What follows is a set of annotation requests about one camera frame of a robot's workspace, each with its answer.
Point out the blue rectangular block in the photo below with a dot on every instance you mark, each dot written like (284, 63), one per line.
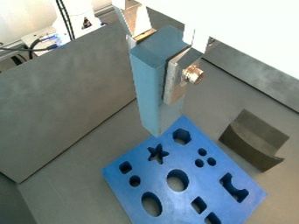
(150, 58)

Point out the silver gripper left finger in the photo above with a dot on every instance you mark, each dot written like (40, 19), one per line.
(132, 15)

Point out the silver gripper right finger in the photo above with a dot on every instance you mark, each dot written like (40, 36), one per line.
(182, 66)

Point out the blue shape sorting board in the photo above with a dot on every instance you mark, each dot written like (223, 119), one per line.
(176, 179)

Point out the dark grey angled bracket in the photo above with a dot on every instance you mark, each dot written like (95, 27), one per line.
(255, 140)

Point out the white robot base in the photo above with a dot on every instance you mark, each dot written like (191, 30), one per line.
(75, 21)

